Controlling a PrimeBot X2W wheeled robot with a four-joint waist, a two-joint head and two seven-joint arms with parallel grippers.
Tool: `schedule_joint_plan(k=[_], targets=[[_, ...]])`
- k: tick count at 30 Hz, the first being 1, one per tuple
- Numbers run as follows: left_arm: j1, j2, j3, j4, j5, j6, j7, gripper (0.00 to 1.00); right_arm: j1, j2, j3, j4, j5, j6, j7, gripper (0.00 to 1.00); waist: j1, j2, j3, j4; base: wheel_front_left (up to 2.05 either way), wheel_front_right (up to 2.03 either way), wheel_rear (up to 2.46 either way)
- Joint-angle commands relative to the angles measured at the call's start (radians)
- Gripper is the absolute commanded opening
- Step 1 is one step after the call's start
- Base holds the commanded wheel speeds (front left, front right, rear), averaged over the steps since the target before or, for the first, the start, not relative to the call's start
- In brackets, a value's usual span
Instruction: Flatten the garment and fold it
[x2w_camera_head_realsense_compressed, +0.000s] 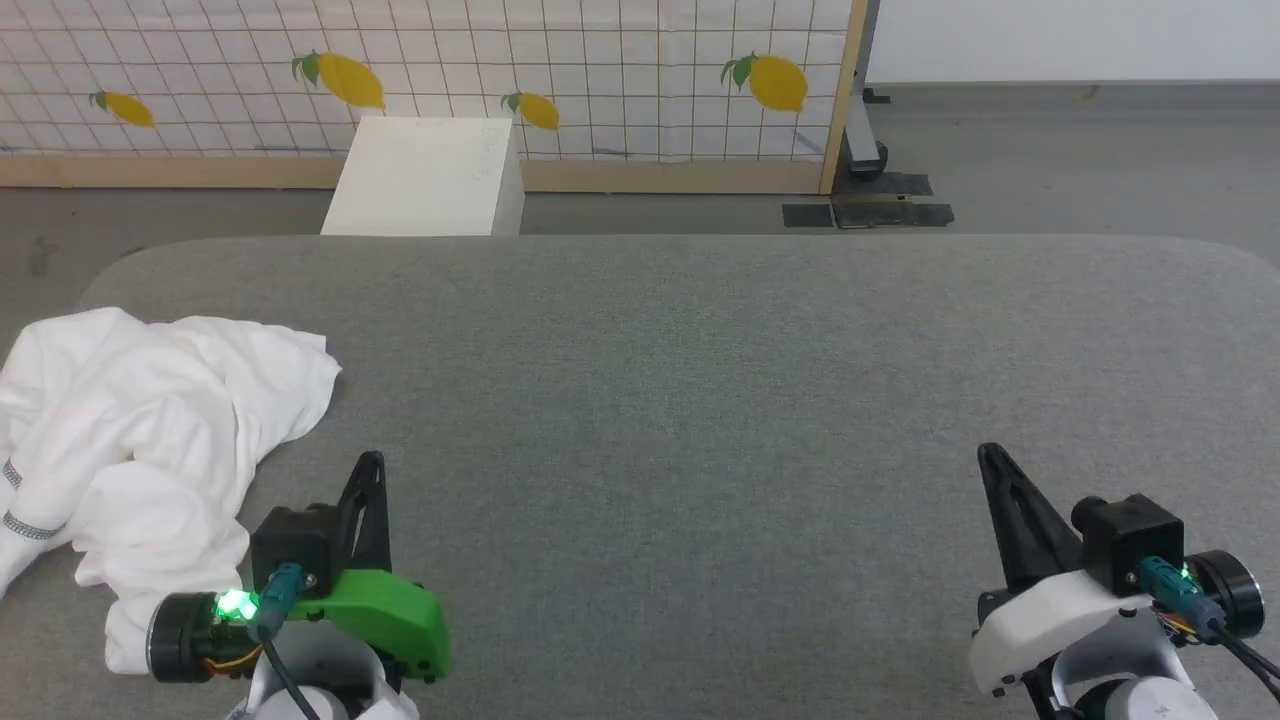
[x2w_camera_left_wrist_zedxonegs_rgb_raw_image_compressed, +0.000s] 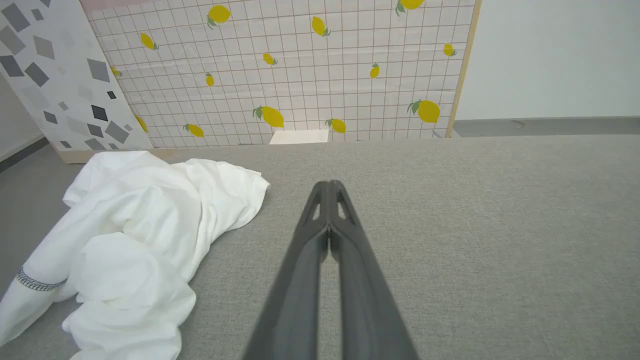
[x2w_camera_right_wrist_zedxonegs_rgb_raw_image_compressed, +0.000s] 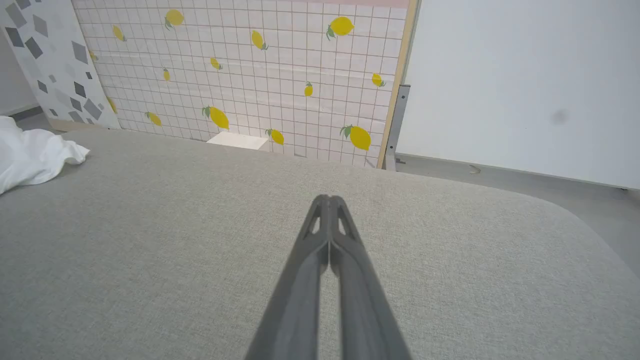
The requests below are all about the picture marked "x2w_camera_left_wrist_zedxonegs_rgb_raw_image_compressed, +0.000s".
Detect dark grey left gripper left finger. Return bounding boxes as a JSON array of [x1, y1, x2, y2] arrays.
[[242, 181, 330, 360]]

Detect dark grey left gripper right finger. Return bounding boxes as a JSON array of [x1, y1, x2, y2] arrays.
[[329, 180, 420, 360]]

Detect white garment with black stitching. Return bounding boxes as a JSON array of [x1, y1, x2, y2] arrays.
[[0, 150, 271, 360]]

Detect grey fabric sofa seat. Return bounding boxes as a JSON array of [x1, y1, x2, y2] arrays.
[[0, 135, 640, 360]]

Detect white rectangular block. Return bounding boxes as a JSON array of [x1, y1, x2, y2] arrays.
[[269, 129, 330, 145]]

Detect lemon print grid panel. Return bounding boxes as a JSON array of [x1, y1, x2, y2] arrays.
[[80, 0, 483, 150]]

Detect grey terrazzo pattern panel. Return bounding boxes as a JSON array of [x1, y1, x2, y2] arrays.
[[0, 0, 155, 165]]

